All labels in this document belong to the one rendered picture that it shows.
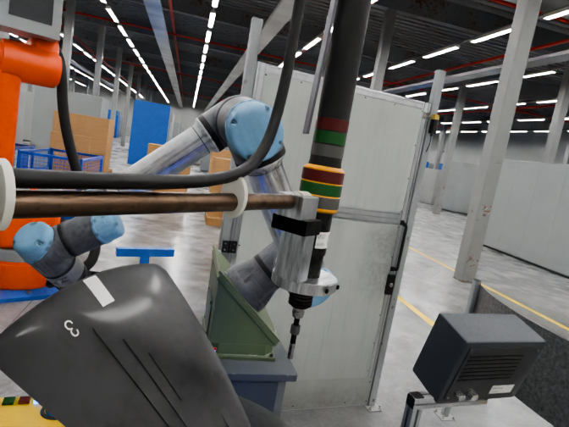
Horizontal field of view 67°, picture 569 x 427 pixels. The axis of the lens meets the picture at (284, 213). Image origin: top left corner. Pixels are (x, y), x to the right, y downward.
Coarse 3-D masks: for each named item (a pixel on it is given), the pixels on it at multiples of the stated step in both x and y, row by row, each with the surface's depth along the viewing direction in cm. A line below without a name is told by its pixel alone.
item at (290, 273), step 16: (288, 192) 41; (304, 208) 40; (272, 224) 42; (288, 224) 41; (304, 224) 40; (320, 224) 42; (288, 240) 42; (304, 240) 41; (288, 256) 42; (304, 256) 42; (272, 272) 46; (288, 272) 42; (304, 272) 42; (288, 288) 43; (304, 288) 42; (320, 288) 43; (336, 288) 45
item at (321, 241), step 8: (320, 216) 43; (328, 216) 44; (328, 224) 44; (320, 232) 43; (328, 232) 44; (320, 240) 44; (328, 240) 45; (312, 248) 44; (320, 248) 44; (312, 256) 44; (320, 256) 44; (312, 264) 44; (320, 264) 45; (312, 272) 44; (320, 272) 45; (296, 296) 45; (304, 296) 45; (296, 304) 45; (304, 304) 45
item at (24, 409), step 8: (0, 400) 75; (16, 400) 76; (32, 400) 77; (0, 408) 73; (8, 408) 74; (16, 408) 74; (24, 408) 74; (32, 408) 75; (40, 408) 75; (0, 416) 71; (8, 416) 72; (16, 416) 72; (24, 416) 72; (32, 416) 73; (40, 416) 73; (48, 416) 73; (0, 424) 70; (8, 424) 70; (16, 424) 70; (24, 424) 70; (32, 424) 71; (40, 424) 71; (48, 424) 71; (56, 424) 72
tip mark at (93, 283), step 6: (96, 276) 42; (90, 282) 41; (96, 282) 42; (90, 288) 41; (96, 288) 42; (102, 288) 42; (96, 294) 41; (102, 294) 42; (108, 294) 42; (102, 300) 41; (108, 300) 42; (102, 306) 41
